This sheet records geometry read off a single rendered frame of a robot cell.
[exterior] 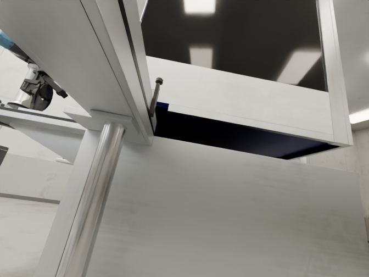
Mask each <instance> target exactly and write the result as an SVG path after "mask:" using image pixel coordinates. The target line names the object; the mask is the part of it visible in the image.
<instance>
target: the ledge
mask: <svg viewBox="0 0 369 277"><path fill-rule="evenodd" d="M63 113H65V114H66V115H68V116H69V117H70V118H71V119H73V120H75V121H76V122H77V123H79V124H80V125H81V126H83V127H84V128H85V129H91V130H97V131H102V130H103V127H102V126H101V125H100V124H98V123H97V122H96V121H95V120H94V119H93V118H92V117H91V116H90V115H89V114H88V113H87V112H86V111H85V110H84V109H81V108H75V107H69V106H65V108H64V110H63Z"/></svg>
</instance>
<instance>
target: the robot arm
mask: <svg viewBox="0 0 369 277"><path fill-rule="evenodd" d="M0 46H2V47H3V48H5V49H7V50H8V51H9V52H11V53H12V54H14V55H15V56H16V57H18V58H19V59H21V60H23V61H24V62H26V63H28V65H27V67H28V69H29V70H28V72H27V74H26V76H25V78H24V80H23V82H22V84H21V86H20V87H19V89H18V91H17V93H16V95H15V97H14V99H13V101H11V102H8V103H7V105H6V104H3V103H2V101H1V100H0V106H1V107H7V108H13V109H18V108H19V107H20V108H26V109H32V110H37V111H44V110H45V109H46V108H47V107H48V106H49V105H50V103H51V101H52V98H53V94H54V93H53V89H54V90H55V91H56V94H57V95H58V96H62V97H63V98H66V97H67V96H68V94H67V93H66V92H65V91H64V90H63V89H62V88H61V87H60V86H59V85H58V84H56V83H55V82H54V80H53V79H52V78H51V77H50V76H49V75H48V74H47V73H46V72H45V71H43V70H42V69H41V68H40V67H39V66H38V65H37V64H36V63H35V62H34V61H33V60H32V59H31V58H30V57H29V56H28V55H27V54H26V53H25V52H24V51H23V50H22V49H20V48H19V47H18V46H17V45H16V44H15V43H14V42H13V41H12V40H11V39H10V38H9V37H8V36H7V35H6V34H5V33H4V32H3V31H1V32H0ZM42 99H43V100H42ZM0 125H1V126H5V127H8V128H11V129H15V128H13V127H12V126H10V125H8V124H5V123H3V122H1V121H0Z"/></svg>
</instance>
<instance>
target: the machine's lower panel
mask: <svg viewBox="0 0 369 277"><path fill-rule="evenodd" d="M86 277H369V249H368V241H367V234H366V227H365V219H364V212H363V207H362V200H361V192H360V185H359V178H358V173H356V172H352V171H346V170H340V169H334V168H328V167H322V166H318V165H312V164H306V163H301V162H295V161H291V160H285V159H279V158H273V157H267V156H261V155H257V154H251V153H245V152H240V151H234V150H230V149H224V148H218V147H212V146H206V145H200V144H197V143H191V142H184V141H179V140H173V139H169V138H163V137H157V136H154V137H153V142H152V145H151V146H149V145H142V144H139V143H133V142H126V141H124V142H123V145H122V149H121V152H120V157H119V160H118V164H117V166H116V171H115V174H114V178H113V182H112V185H111V188H110V192H109V196H108V199H107V203H106V206H105V210H104V213H103V217H102V221H101V224H100V227H99V231H98V235H97V239H96V243H95V245H94V249H93V253H92V257H91V260H90V264H89V267H88V271H87V274H86Z"/></svg>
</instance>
